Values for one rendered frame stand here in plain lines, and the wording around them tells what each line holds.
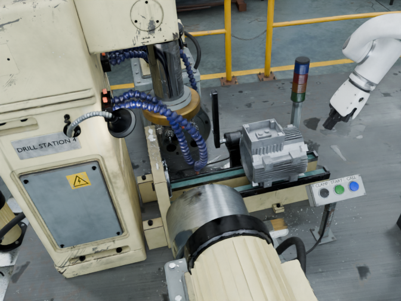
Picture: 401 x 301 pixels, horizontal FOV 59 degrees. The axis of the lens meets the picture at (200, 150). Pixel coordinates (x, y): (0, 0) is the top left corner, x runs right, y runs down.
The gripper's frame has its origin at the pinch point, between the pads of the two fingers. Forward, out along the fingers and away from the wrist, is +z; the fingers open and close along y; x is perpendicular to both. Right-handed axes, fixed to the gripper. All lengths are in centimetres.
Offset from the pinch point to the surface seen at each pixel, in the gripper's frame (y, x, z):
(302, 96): 33.4, -10.2, 6.1
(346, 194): -21.6, -3.1, 11.7
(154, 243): -8, 41, 62
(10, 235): 40, 88, 129
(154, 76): 2, 61, 4
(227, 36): 227, -51, 43
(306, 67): 33.3, -3.6, -5.8
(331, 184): -18.6, 1.8, 11.4
